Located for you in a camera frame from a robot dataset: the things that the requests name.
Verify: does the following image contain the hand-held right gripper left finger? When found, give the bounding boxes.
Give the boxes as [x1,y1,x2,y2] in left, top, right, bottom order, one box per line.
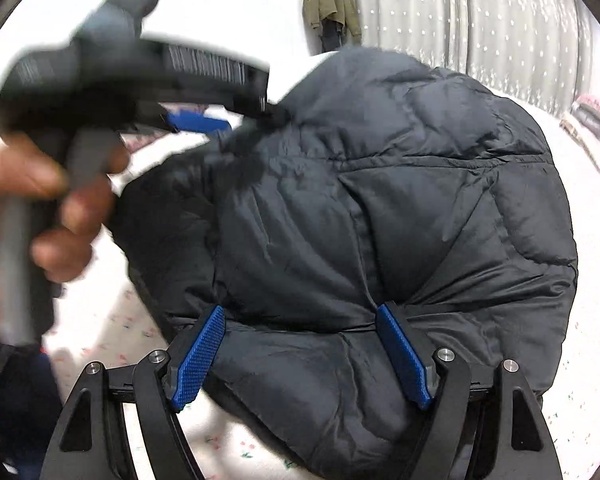
[39,305,227,480]

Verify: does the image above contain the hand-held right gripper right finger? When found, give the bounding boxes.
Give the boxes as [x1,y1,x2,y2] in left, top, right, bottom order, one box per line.
[375,301,563,480]

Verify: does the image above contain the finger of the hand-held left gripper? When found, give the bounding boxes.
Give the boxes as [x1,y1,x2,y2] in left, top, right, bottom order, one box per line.
[220,85,287,127]
[160,110,233,135]

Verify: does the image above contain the black puffer jacket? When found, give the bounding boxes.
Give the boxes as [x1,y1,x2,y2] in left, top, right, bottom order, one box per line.
[107,45,579,480]

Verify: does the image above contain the person's left hand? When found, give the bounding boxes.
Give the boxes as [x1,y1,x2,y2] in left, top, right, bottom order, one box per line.
[0,137,131,341]

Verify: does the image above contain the dark hanging garment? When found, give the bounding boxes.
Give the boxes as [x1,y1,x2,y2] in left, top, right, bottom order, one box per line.
[320,20,346,53]

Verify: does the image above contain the olive hanging jacket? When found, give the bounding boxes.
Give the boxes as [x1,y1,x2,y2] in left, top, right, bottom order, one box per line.
[302,0,363,46]

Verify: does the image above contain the person's dark clothing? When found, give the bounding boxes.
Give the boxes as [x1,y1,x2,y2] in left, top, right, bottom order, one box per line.
[0,335,63,480]

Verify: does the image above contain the grey star-patterned curtain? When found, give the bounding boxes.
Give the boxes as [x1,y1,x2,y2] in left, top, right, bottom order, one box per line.
[330,0,596,116]

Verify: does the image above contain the beige folded blankets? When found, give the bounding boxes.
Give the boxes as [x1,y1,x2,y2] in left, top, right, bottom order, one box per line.
[560,110,600,183]

